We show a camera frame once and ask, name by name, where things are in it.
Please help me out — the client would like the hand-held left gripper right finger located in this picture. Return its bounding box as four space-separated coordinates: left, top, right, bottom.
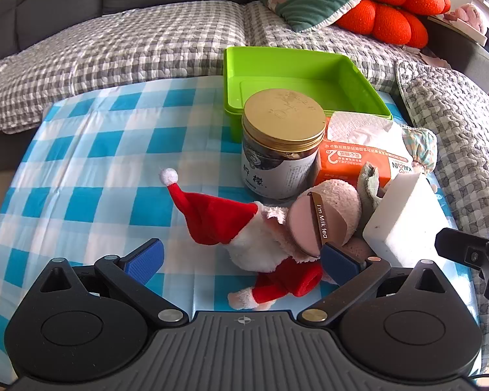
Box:
297 242 449 328

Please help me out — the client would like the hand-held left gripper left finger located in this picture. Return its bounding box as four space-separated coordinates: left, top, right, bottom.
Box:
38 239 189 328

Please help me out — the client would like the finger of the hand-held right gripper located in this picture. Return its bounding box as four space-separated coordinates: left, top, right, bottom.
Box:
434 226 489 271

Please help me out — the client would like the pink makeup sponge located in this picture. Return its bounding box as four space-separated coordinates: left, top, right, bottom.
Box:
341 236 376 260

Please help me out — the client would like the white sponge block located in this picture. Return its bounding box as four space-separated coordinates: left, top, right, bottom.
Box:
363 173 451 271

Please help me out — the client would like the pink round plush toy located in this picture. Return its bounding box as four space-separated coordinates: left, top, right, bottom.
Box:
287 179 363 259

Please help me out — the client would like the green terry cloth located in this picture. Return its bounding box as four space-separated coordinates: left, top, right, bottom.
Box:
358 162 386 212

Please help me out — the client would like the red santa plush doll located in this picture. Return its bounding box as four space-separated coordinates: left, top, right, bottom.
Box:
159 167 324 311

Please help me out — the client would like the green plastic box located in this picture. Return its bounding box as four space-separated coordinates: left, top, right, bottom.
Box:
222 46 394 143

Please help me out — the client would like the blue checkered tablecloth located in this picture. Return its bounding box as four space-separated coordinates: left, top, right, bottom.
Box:
0 75 485 375

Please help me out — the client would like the floral fabric pouch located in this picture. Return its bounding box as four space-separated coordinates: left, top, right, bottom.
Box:
399 127 438 176

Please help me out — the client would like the orange tissue pack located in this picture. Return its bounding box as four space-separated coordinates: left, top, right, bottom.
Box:
314 111 416 188

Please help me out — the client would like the grey checkered quilt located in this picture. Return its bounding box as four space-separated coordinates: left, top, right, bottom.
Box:
394 60 489 298
0 0 428 135

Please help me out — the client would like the jar with gold lid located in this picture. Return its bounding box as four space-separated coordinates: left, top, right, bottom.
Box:
240 88 327 201

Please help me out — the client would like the orange strawberry cushion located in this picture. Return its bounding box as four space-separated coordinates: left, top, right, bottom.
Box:
334 0 452 50

